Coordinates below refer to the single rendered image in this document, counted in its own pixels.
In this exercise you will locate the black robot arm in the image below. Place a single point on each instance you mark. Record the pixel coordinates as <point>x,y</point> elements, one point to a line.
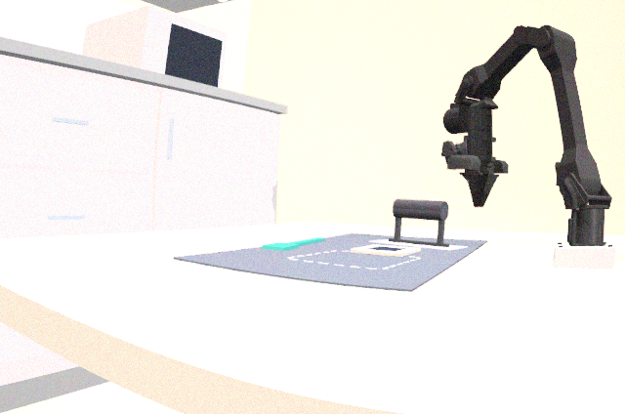
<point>577,173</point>

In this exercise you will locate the turquoise small trowel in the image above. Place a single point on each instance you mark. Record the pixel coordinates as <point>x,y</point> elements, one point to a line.
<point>291,245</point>

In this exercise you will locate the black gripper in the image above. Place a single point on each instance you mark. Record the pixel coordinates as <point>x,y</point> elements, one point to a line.
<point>480,165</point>

